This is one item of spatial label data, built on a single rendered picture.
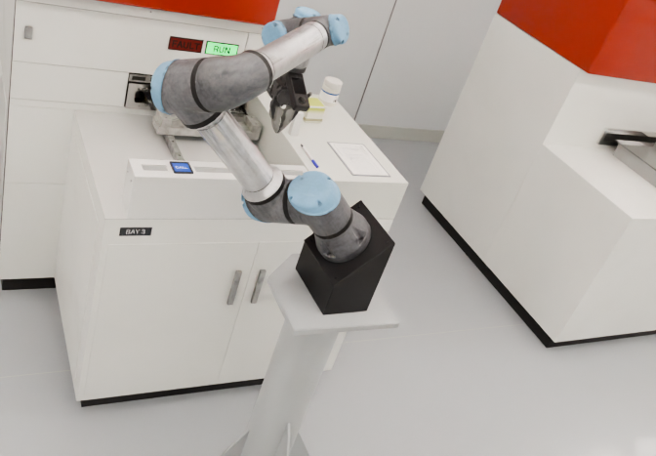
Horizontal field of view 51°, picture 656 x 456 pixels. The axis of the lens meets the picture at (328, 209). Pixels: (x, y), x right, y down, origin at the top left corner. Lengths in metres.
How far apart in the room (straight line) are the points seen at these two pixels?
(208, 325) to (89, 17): 1.06
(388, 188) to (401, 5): 2.46
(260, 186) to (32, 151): 1.09
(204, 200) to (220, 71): 0.66
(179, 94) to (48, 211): 1.32
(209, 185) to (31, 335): 1.08
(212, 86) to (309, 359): 0.91
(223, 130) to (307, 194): 0.26
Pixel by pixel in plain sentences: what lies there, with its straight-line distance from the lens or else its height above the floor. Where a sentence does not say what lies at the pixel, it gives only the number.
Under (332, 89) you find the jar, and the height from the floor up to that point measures 1.04.
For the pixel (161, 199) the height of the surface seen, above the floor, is 0.89.
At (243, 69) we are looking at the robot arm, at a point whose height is 1.44.
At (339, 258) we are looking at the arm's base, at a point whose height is 0.97.
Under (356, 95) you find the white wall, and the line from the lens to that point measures 4.73.
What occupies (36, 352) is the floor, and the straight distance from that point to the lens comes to 2.75.
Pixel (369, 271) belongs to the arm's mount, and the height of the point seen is 0.96.
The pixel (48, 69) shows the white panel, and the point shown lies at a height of 0.96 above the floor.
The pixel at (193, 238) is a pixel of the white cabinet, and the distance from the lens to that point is 2.11.
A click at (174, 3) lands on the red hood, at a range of 2.37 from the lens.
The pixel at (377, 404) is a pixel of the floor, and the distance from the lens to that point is 2.89.
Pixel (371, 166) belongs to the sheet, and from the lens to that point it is 2.32.
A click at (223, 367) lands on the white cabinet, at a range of 2.56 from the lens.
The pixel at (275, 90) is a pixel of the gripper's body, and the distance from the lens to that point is 1.99.
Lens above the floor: 1.97
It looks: 30 degrees down
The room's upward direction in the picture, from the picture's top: 19 degrees clockwise
